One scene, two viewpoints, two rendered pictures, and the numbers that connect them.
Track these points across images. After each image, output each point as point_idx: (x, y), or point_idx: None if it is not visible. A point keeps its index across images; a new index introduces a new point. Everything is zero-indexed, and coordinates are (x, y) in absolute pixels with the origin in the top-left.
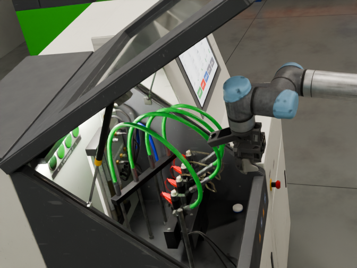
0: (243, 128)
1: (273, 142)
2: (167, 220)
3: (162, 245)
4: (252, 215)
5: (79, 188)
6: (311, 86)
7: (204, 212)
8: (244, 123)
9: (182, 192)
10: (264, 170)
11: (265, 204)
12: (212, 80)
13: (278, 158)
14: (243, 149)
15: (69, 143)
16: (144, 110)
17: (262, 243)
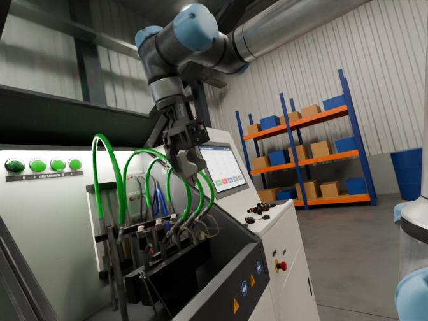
0: (160, 90)
1: (285, 234)
2: (138, 268)
3: (141, 307)
4: (226, 271)
5: (57, 213)
6: (242, 29)
7: (189, 272)
8: (160, 81)
9: (159, 237)
10: (261, 239)
11: (259, 276)
12: (237, 186)
13: (295, 256)
14: (169, 130)
15: (56, 165)
16: (163, 180)
17: (246, 320)
